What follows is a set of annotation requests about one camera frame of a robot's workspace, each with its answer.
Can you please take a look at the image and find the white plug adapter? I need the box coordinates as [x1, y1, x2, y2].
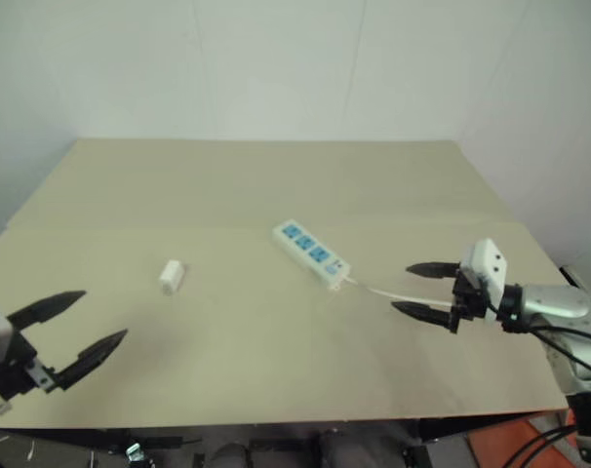
[157, 260, 187, 297]

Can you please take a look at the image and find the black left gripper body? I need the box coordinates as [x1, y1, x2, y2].
[0, 330, 59, 403]

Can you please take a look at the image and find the dark rounded shape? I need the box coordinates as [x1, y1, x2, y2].
[211, 442, 251, 468]

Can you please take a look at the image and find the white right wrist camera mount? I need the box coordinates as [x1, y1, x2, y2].
[458, 237, 509, 324]

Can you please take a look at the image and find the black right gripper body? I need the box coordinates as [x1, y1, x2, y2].
[448, 265, 497, 336]

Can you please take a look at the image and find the white cable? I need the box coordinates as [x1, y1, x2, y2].
[342, 275, 453, 309]

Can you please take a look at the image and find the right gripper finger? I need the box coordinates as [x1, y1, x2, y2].
[391, 300, 453, 332]
[405, 261, 461, 282]

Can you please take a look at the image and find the black cable under table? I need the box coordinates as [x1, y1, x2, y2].
[508, 423, 579, 468]

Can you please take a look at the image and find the white power strip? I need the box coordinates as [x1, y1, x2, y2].
[271, 219, 350, 293]

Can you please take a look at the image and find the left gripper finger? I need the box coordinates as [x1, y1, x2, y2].
[53, 328, 130, 392]
[6, 290, 88, 334]

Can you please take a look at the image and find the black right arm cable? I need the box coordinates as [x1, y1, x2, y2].
[485, 299, 591, 381]

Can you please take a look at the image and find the black table frame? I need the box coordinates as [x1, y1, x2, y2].
[0, 411, 570, 468]

